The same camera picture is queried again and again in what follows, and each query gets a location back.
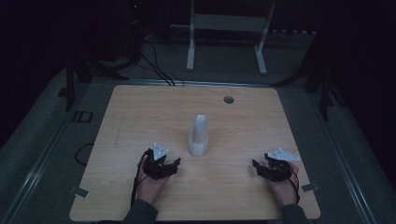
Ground pale power strip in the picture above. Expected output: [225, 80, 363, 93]
[271, 29, 318, 36]

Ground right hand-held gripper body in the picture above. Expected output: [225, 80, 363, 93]
[259, 147, 300, 183]

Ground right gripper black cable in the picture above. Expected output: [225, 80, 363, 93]
[288, 169, 302, 205]

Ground black floor cables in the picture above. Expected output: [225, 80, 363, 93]
[139, 39, 185, 87]

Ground white metal stand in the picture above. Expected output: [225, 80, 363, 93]
[185, 0, 277, 76]

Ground person's right hand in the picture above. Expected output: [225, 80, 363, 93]
[268, 161, 301, 208]

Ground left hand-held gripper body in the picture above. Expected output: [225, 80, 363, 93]
[143, 142, 174, 181]

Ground black tripod stand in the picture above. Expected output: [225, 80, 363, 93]
[57, 55, 129, 112]
[269, 31, 347, 123]

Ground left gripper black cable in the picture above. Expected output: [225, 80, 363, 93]
[130, 149, 151, 207]

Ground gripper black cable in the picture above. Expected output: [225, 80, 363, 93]
[130, 149, 151, 207]
[288, 169, 302, 205]

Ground dark computer tower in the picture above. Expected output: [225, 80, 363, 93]
[123, 0, 145, 61]

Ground person's left hand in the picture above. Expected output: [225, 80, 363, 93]
[135, 163, 171, 205]

